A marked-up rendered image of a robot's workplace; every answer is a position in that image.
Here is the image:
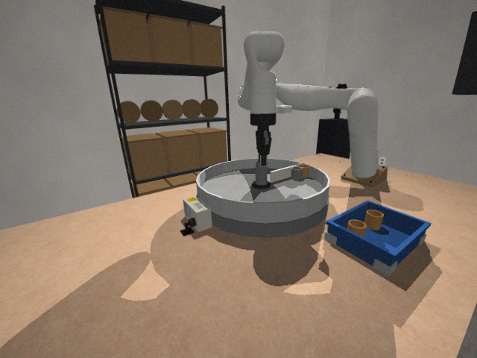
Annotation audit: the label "blue crate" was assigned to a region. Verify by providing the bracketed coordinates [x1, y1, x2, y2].
[324, 201, 431, 276]

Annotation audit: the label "bronze bushing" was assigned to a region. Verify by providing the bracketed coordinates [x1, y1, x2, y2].
[347, 219, 367, 237]
[364, 210, 384, 230]
[299, 165, 309, 178]

